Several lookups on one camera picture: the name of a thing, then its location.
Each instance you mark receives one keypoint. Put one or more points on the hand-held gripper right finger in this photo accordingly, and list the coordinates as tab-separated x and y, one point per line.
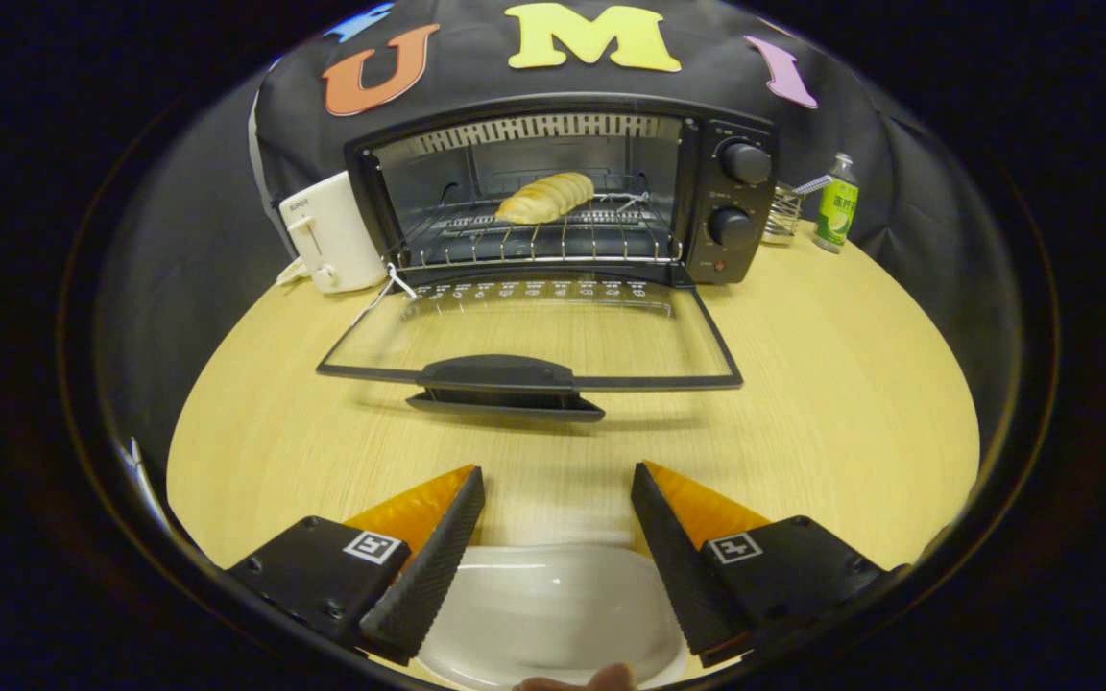
678	566

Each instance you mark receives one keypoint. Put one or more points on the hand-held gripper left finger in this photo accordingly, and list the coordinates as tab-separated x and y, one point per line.
428	566

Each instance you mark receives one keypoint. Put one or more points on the black toaster oven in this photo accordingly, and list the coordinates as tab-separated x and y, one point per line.
692	192

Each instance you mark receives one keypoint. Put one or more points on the long yellow bread roll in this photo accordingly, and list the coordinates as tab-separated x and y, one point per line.
543	197

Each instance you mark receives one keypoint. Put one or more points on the white slot toaster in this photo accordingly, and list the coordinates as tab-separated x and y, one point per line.
342	230

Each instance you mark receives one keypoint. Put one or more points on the white oval plate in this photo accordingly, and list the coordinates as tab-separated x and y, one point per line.
553	614

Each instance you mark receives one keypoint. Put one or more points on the green label drink bottle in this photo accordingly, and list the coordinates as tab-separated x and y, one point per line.
836	211

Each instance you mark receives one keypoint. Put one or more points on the striped stick in basket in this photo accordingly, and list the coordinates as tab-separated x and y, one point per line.
812	185

